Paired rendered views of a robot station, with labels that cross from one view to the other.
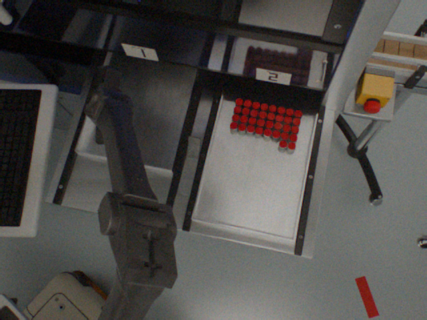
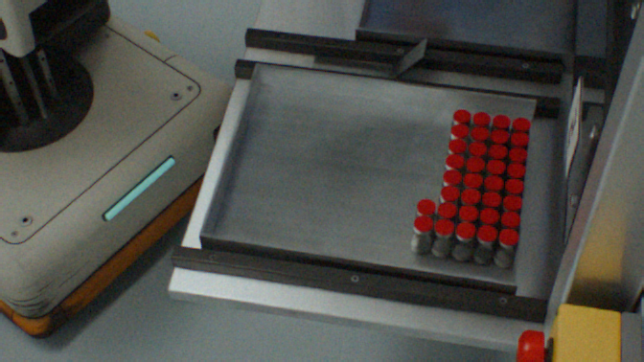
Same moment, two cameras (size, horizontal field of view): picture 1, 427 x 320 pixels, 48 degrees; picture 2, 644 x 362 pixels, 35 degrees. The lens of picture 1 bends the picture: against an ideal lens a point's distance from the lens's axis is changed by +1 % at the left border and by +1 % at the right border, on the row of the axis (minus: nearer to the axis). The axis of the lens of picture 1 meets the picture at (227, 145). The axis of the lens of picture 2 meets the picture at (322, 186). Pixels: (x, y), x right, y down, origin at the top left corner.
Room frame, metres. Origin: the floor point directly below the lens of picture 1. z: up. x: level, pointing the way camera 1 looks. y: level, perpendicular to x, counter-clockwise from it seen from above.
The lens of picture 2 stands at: (0.18, -0.76, 1.80)
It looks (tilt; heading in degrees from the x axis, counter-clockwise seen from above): 53 degrees down; 85
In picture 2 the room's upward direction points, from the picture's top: 2 degrees counter-clockwise
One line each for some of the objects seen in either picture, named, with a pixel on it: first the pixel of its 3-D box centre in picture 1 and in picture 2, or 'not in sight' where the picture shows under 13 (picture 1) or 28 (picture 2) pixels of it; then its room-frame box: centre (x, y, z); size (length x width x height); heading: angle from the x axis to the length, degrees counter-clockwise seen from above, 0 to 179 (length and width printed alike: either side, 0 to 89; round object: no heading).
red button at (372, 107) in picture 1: (372, 105); (538, 353); (0.40, -0.36, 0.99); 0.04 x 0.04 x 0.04; 72
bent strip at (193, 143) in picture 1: (189, 165); (367, 56); (0.32, 0.11, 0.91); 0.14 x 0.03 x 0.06; 161
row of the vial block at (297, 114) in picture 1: (268, 111); (513, 190); (0.45, -0.12, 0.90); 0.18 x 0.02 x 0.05; 71
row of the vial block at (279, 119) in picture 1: (266, 118); (492, 187); (0.43, -0.11, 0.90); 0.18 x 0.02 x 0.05; 71
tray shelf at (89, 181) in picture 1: (197, 142); (427, 86); (0.40, 0.08, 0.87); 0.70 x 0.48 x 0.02; 72
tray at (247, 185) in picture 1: (256, 166); (375, 173); (0.30, -0.07, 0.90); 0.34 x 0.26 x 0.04; 161
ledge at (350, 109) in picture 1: (369, 94); not in sight; (0.48, -0.40, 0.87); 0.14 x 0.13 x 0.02; 162
